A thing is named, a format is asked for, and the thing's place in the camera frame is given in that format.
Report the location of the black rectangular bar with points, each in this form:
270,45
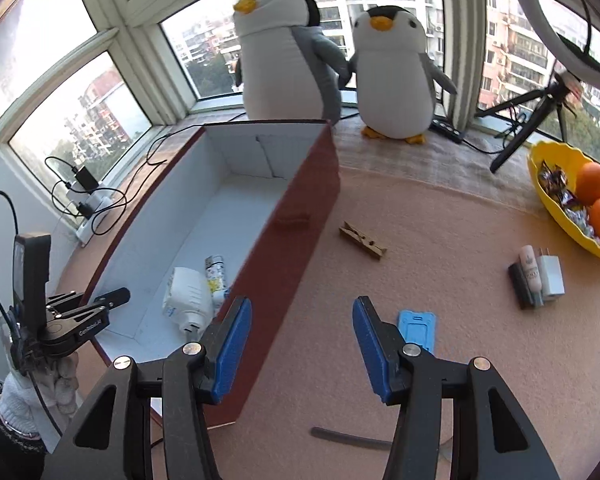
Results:
519,287

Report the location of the small printed tube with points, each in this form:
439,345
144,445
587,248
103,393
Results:
216,280

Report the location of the white window frame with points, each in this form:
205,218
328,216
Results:
145,25

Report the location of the small penguin plush toy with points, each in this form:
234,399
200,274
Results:
392,80

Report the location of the small pink tube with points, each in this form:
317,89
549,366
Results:
530,272

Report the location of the blue card holder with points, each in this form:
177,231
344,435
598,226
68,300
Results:
419,332

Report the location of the yellow plastic bowl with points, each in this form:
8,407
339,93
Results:
555,210

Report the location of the white plastic appliance part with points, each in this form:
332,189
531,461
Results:
187,297

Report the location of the white wall charger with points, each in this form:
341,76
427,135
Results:
551,275

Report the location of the person's left forearm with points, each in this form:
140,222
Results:
17,405

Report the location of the person's left hand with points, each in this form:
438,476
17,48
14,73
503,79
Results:
57,380

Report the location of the black tripod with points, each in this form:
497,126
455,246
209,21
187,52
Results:
525,132

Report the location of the wooden clothespin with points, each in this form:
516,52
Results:
362,241

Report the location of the grey spoon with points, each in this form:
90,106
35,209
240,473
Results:
350,437

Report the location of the black inline switch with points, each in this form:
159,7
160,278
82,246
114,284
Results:
447,131

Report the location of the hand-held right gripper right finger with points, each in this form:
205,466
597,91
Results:
372,352

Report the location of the large penguin plush toy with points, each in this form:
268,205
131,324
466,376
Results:
280,60

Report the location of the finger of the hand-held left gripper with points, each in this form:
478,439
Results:
111,298
62,301

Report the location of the black plug adapter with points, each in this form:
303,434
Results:
86,209

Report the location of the red and white cardboard box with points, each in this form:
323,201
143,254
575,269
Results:
300,195

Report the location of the black power bank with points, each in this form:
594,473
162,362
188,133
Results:
86,176

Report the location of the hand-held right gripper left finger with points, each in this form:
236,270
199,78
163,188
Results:
232,347

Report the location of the white power strip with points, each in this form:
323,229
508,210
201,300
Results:
97,205

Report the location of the pile of wrapped candies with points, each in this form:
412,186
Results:
555,180

